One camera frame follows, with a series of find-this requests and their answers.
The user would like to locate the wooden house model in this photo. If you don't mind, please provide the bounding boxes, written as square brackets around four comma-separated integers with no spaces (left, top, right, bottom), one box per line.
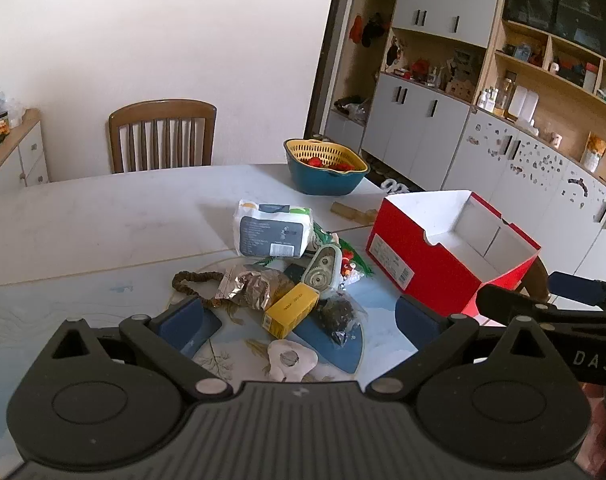
[445,67,476,103]

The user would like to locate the brown hair scrunchie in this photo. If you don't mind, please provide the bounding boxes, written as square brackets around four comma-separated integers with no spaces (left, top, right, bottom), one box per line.
[172,271,228,311]

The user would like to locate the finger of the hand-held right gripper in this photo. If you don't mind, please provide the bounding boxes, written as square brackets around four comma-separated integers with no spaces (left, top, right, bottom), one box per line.
[549,271,606,311]
[477,284,606,333]

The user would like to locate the bags on low shelf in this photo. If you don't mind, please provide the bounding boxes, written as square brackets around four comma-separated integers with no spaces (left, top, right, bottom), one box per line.
[333,96,372,125]

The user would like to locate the small yellow box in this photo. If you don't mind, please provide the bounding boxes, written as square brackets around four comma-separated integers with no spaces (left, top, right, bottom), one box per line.
[263,282,320,339]

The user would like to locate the orange white bag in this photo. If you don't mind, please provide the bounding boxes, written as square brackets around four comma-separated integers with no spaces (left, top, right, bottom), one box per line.
[580,132,606,173]

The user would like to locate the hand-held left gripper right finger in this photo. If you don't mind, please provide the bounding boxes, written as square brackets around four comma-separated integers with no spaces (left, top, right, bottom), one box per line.
[365,295,568,401]

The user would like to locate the blue plastic basin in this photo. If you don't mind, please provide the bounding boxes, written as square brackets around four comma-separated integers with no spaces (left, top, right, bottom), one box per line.
[283,138,371,196]

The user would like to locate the small dark packet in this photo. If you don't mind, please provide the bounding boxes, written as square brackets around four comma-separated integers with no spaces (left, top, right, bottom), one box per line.
[283,263,310,287]

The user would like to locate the white egg-shaped toy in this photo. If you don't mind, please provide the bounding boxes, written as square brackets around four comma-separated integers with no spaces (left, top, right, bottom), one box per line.
[267,339,318,384]

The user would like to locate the wooden chair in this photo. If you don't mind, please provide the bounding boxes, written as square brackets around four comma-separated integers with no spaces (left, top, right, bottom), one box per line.
[108,99,218,175]

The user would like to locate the white storage containers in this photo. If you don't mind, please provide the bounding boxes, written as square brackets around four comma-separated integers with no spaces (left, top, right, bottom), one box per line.
[508,85,540,123]

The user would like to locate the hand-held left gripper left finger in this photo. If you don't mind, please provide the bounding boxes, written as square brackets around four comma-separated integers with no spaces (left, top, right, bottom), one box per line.
[43,296,234,401]

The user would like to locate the red cardboard shoebox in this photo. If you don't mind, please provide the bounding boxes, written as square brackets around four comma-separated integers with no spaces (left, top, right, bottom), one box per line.
[366,190,542,317]

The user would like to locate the grey wooden wall cabinet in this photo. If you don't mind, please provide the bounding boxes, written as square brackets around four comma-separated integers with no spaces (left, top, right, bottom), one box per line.
[323,0,606,291]

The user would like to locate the small wooden block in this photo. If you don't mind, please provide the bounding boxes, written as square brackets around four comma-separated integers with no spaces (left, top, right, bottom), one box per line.
[331,202,378,223]

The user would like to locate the green cat-face sachet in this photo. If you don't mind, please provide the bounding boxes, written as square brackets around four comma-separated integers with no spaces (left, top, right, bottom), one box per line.
[310,220,377,281]

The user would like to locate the white wooden sideboard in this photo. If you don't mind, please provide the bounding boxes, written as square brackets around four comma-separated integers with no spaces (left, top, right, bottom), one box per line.
[0,108,50,197]

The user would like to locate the white tissue pack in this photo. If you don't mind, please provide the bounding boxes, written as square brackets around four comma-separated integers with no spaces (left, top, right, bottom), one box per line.
[232,199,316,259]

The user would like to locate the pile of red strawberries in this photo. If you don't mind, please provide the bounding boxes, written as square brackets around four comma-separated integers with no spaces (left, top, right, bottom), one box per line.
[305,156,356,171]

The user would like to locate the silver foil bag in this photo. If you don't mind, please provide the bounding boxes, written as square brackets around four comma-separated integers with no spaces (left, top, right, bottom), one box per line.
[215,266,296,311]

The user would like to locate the yellow strainer basket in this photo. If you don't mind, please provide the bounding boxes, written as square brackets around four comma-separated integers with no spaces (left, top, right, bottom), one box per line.
[284,138,370,176]

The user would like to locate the dark hanging mitt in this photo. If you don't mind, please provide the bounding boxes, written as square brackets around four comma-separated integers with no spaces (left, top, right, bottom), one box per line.
[362,12,388,49]

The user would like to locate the red orange ornament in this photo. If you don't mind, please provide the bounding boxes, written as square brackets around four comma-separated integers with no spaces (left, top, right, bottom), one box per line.
[340,251,360,282]

